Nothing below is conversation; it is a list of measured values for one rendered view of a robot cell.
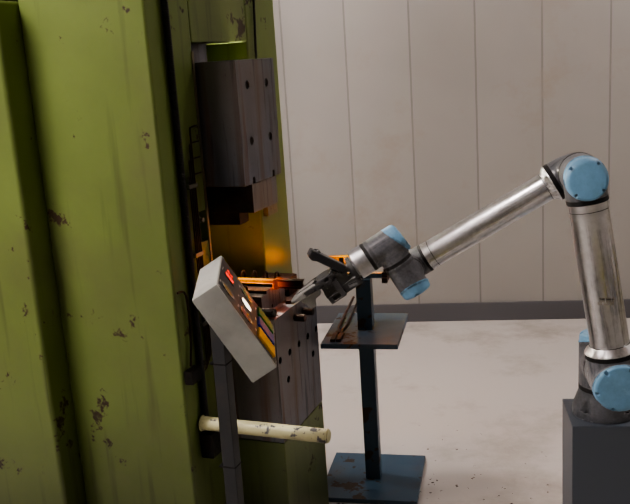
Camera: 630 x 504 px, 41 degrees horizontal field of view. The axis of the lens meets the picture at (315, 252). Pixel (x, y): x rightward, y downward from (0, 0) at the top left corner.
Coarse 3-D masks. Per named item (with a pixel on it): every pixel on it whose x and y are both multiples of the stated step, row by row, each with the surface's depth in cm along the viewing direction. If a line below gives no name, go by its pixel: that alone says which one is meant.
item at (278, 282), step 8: (240, 280) 301; (248, 280) 300; (256, 280) 298; (264, 280) 297; (272, 280) 297; (280, 280) 295; (288, 280) 294; (296, 280) 293; (288, 288) 295; (296, 288) 294
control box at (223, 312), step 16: (208, 272) 241; (224, 272) 240; (208, 288) 222; (224, 288) 226; (240, 288) 248; (208, 304) 222; (224, 304) 222; (240, 304) 233; (256, 304) 257; (208, 320) 223; (224, 320) 223; (240, 320) 223; (256, 320) 240; (224, 336) 224; (240, 336) 224; (256, 336) 226; (240, 352) 225; (256, 352) 225; (256, 368) 226; (272, 368) 227
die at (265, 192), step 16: (272, 176) 294; (208, 192) 285; (224, 192) 282; (240, 192) 280; (256, 192) 281; (272, 192) 294; (208, 208) 286; (224, 208) 284; (240, 208) 282; (256, 208) 282
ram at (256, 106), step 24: (216, 72) 268; (240, 72) 268; (264, 72) 285; (216, 96) 270; (240, 96) 269; (264, 96) 286; (216, 120) 272; (240, 120) 269; (264, 120) 286; (216, 144) 274; (240, 144) 271; (264, 144) 287; (216, 168) 276; (240, 168) 273; (264, 168) 287
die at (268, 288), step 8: (248, 288) 295; (256, 288) 295; (264, 288) 294; (272, 288) 295; (280, 288) 302; (256, 296) 288; (264, 296) 289; (272, 296) 296; (280, 296) 302; (264, 304) 289
